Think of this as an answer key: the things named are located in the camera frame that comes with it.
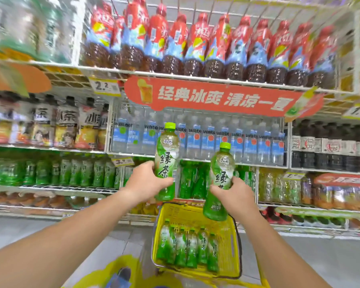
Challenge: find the cluster of yellow bottles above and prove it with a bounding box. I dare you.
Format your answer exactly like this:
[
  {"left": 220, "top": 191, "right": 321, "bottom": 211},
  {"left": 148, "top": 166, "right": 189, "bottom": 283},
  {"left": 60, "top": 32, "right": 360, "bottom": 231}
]
[{"left": 129, "top": 202, "right": 160, "bottom": 216}]

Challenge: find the row of dark green bottles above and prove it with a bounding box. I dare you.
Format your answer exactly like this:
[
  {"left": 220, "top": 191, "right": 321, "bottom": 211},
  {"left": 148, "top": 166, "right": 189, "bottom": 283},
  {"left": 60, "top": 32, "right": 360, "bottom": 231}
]
[{"left": 0, "top": 154, "right": 60, "bottom": 187}]

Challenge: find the row of bright green bottles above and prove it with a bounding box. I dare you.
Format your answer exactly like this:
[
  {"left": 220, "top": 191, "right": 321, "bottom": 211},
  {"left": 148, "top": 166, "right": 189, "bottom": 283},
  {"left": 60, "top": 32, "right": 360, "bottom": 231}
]
[{"left": 177, "top": 160, "right": 257, "bottom": 201}]

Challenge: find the white yellow price tag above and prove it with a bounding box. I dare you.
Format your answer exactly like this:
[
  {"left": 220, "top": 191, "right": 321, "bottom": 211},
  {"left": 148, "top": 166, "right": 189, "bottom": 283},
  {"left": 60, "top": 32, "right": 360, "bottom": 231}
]
[{"left": 88, "top": 77, "right": 122, "bottom": 97}]

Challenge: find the row of orange juice bottles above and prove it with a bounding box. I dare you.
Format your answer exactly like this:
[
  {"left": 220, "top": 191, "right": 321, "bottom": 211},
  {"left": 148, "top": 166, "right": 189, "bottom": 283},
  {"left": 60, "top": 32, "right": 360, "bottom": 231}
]
[{"left": 301, "top": 176, "right": 360, "bottom": 212}]

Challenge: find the row of blue water bottles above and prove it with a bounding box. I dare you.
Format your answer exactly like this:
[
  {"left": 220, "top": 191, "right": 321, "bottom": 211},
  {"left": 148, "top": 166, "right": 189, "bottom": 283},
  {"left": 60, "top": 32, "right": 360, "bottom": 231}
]
[{"left": 110, "top": 110, "right": 286, "bottom": 168}]

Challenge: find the person's right forearm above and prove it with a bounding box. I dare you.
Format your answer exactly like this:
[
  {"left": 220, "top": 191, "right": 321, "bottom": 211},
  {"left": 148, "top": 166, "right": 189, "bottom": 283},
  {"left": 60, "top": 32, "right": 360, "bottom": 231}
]
[{"left": 241, "top": 208, "right": 334, "bottom": 288}]

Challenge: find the white wire shelf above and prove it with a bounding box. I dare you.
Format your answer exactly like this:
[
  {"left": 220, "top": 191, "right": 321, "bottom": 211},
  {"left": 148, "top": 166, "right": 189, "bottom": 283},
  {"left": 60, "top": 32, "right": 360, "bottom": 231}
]
[{"left": 0, "top": 0, "right": 360, "bottom": 240}]

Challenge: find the green tea bottle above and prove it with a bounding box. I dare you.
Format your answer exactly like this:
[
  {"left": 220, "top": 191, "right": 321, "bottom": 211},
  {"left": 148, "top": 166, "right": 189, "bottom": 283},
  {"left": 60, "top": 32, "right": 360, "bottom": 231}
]
[
  {"left": 202, "top": 142, "right": 236, "bottom": 222},
  {"left": 154, "top": 122, "right": 181, "bottom": 202}
]

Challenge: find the row of dark tea bottles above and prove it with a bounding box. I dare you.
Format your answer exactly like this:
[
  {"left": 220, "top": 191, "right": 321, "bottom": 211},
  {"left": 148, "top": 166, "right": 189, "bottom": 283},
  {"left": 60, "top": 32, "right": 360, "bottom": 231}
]
[{"left": 0, "top": 94, "right": 110, "bottom": 153}]

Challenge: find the person's left forearm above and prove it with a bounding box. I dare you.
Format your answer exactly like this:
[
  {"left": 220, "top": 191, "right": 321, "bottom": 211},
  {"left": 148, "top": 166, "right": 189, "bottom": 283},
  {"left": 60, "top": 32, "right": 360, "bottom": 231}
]
[{"left": 0, "top": 188, "right": 138, "bottom": 288}]

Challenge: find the red promotional shelf banner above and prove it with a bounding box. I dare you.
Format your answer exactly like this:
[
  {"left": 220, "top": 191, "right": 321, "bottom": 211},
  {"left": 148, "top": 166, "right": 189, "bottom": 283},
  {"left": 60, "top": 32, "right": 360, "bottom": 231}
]
[{"left": 124, "top": 75, "right": 325, "bottom": 123}]

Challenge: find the row of black white-label bottles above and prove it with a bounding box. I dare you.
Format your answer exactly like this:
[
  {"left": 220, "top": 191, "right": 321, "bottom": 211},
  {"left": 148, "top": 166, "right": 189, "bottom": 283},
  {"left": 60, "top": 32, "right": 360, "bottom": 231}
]
[{"left": 290, "top": 119, "right": 360, "bottom": 174}]

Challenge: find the yellow cartoon floor sticker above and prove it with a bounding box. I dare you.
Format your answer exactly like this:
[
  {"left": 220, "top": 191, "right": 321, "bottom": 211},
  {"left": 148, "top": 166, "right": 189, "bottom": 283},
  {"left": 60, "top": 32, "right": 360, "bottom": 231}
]
[{"left": 61, "top": 254, "right": 174, "bottom": 288}]

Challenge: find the row of pale yellow bottles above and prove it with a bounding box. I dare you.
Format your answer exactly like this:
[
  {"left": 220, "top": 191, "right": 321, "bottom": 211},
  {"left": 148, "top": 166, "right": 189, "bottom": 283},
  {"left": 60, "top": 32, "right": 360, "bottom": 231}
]
[{"left": 258, "top": 168, "right": 303, "bottom": 205}]

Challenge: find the small red shelf banner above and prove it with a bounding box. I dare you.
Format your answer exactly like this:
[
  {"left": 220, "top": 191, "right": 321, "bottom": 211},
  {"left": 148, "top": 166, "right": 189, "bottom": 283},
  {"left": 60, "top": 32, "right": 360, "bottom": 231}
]
[{"left": 313, "top": 173, "right": 360, "bottom": 189}]

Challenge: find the yellow shopping basket trolley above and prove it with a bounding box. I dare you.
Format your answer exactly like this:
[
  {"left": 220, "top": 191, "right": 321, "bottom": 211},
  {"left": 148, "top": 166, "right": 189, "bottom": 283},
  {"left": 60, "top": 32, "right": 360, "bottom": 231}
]
[{"left": 151, "top": 202, "right": 272, "bottom": 288}]

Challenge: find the row of clear green bottles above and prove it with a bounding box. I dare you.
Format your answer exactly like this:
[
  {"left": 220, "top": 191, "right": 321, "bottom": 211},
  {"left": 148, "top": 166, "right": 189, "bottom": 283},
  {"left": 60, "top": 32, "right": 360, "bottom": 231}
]
[{"left": 0, "top": 0, "right": 74, "bottom": 64}]

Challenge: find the row of orange-brown bottles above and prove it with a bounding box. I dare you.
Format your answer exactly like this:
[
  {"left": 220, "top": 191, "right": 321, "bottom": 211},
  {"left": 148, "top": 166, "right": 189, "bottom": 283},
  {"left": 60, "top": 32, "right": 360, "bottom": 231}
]
[{"left": 0, "top": 190, "right": 72, "bottom": 210}]

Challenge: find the person's right hand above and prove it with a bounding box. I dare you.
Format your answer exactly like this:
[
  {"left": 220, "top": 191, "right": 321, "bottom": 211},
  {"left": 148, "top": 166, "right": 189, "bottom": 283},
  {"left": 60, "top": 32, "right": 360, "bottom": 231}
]
[{"left": 209, "top": 176, "right": 260, "bottom": 222}]

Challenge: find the row of red-cap iced tea bottles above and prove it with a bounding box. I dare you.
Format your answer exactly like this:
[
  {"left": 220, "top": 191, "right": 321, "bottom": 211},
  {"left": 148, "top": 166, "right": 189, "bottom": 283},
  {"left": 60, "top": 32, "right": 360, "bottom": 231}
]
[{"left": 83, "top": 0, "right": 339, "bottom": 90}]

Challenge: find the row of red-capped dark bottles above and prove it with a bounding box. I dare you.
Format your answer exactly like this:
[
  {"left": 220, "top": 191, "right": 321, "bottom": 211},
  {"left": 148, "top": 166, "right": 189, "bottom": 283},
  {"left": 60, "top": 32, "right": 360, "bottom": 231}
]
[{"left": 259, "top": 206, "right": 348, "bottom": 228}]

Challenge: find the person's left hand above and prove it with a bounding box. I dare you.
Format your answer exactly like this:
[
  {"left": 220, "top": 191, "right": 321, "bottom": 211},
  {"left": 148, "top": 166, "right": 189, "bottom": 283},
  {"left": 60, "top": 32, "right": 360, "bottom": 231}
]
[{"left": 123, "top": 160, "right": 175, "bottom": 204}]

